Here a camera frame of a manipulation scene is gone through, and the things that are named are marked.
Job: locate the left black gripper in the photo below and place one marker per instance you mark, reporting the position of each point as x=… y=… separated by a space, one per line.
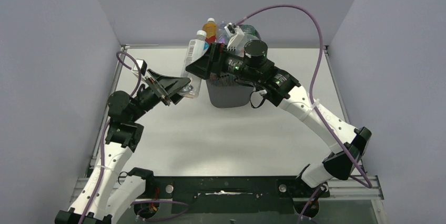
x=165 y=88

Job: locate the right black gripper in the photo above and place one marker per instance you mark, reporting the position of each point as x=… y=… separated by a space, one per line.
x=212 y=63

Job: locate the grey ribbed waste bin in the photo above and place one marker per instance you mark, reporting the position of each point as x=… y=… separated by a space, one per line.
x=226 y=91

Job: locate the pink blue label bottle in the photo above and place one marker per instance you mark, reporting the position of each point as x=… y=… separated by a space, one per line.
x=222 y=36

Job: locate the red yellow label bottle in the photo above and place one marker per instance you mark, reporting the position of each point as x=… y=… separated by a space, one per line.
x=210 y=27

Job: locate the green tinted bottle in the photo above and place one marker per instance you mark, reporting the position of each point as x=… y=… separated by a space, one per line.
x=249 y=29

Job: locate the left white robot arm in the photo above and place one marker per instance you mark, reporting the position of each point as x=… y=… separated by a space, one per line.
x=99 y=201

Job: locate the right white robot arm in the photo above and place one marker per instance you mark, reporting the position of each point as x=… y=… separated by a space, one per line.
x=346 y=142

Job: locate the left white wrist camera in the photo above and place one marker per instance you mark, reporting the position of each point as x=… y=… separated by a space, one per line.
x=139 y=68

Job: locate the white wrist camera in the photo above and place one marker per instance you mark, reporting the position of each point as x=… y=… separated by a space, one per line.
x=139 y=68
x=236 y=35

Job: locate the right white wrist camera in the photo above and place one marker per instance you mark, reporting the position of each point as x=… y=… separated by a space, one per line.
x=236 y=35

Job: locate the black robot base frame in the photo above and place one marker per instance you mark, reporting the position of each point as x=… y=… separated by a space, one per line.
x=249 y=194

